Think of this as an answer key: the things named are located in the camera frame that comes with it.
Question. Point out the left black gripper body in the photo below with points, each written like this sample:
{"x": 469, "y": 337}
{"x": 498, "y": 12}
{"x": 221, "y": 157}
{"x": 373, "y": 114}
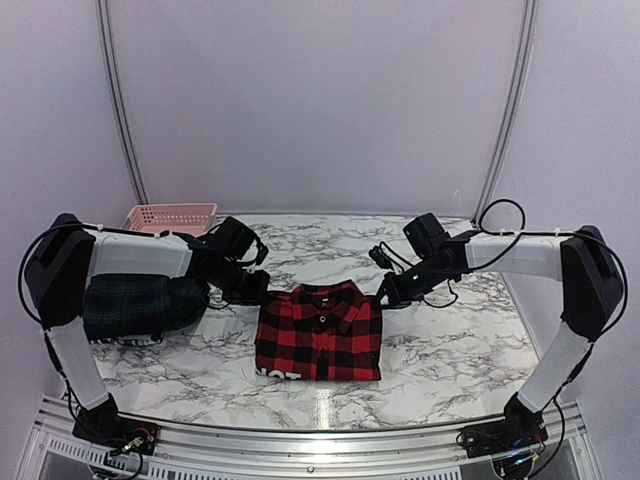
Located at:
{"x": 236, "y": 289}

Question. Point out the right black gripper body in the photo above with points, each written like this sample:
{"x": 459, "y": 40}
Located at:
{"x": 413, "y": 289}

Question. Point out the red black plaid garment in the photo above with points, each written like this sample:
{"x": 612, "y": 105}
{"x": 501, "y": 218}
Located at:
{"x": 320, "y": 333}

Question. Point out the dark green plaid garment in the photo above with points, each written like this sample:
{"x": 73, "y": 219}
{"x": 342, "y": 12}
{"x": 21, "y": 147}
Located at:
{"x": 118, "y": 305}

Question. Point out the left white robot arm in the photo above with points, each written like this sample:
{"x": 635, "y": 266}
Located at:
{"x": 86, "y": 283}

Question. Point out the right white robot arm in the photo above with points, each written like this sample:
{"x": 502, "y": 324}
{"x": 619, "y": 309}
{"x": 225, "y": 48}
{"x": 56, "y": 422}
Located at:
{"x": 570, "y": 288}

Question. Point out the pink plastic laundry basket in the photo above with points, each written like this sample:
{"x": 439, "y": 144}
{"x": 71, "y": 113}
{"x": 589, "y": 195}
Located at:
{"x": 191, "y": 218}

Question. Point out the folded striped garment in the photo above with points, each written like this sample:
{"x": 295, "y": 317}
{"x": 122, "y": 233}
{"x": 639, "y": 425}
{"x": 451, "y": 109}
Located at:
{"x": 144, "y": 340}

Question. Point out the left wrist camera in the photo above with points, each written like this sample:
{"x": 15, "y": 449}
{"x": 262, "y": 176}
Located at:
{"x": 232, "y": 239}

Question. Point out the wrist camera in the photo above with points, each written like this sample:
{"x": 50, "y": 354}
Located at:
{"x": 425, "y": 235}
{"x": 232, "y": 239}

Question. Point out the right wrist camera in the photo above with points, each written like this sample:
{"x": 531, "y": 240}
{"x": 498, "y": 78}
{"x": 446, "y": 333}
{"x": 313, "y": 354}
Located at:
{"x": 425, "y": 235}

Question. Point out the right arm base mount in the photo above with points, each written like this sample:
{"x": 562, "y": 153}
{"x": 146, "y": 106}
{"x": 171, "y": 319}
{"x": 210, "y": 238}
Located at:
{"x": 521, "y": 427}

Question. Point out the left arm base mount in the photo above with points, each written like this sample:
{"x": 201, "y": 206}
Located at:
{"x": 103, "y": 425}

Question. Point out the aluminium front frame rail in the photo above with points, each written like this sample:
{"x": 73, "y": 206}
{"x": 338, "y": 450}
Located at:
{"x": 194, "y": 451}

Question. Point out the right aluminium corner post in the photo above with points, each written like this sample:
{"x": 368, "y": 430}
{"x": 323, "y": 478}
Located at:
{"x": 514, "y": 96}

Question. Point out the aluminium corner post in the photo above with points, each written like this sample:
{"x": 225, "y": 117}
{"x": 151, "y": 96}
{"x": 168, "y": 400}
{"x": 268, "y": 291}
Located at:
{"x": 123, "y": 128}
{"x": 514, "y": 96}

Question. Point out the left aluminium corner post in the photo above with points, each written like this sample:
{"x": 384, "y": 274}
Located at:
{"x": 123, "y": 128}

